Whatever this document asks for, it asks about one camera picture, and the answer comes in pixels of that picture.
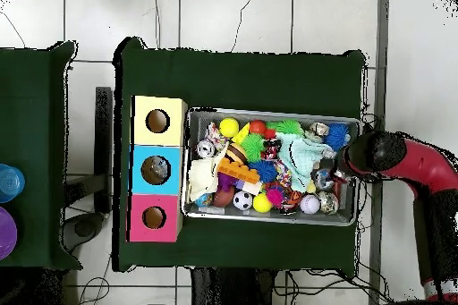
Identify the thin black cable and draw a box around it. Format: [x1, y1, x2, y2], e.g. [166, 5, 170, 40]
[77, 254, 111, 305]

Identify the white baseball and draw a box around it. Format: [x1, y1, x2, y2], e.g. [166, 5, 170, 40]
[299, 193, 322, 216]

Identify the orange toy building block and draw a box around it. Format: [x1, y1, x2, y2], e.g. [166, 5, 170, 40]
[216, 156, 261, 184]

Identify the mint green cloth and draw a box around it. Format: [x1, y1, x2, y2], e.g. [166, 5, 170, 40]
[276, 131, 335, 194]

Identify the purple plastic lid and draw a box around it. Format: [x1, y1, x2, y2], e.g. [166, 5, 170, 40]
[0, 206, 18, 261]

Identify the crushed patterned drink can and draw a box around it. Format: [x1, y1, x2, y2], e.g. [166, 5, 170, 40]
[309, 121, 330, 138]

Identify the small soccer ball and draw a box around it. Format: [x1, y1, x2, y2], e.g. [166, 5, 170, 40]
[233, 190, 254, 211]

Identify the toy hamburger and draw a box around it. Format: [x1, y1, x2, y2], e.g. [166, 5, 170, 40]
[225, 142, 249, 166]

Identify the dark green tablecloth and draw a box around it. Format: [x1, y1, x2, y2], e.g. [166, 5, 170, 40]
[112, 36, 366, 277]
[0, 40, 82, 271]

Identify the blue plastic lid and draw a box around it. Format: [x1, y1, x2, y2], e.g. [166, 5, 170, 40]
[0, 163, 26, 203]

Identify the shallow mesh bin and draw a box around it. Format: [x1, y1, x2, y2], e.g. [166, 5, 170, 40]
[180, 106, 362, 227]

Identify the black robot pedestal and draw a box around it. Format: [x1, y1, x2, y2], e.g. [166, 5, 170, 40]
[189, 267, 287, 305]

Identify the cream cloth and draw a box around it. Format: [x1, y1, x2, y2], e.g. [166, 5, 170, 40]
[188, 143, 228, 203]

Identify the large blue spiky ball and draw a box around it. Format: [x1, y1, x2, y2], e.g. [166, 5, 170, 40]
[323, 123, 351, 152]

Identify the green spiky ball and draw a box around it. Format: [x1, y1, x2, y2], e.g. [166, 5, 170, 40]
[240, 132, 266, 163]

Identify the yellow ball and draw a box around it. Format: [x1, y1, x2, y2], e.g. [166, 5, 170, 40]
[218, 117, 240, 139]

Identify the crushed clear plastic bottle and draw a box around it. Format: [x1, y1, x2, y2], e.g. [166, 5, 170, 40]
[311, 166, 338, 192]
[153, 157, 170, 177]

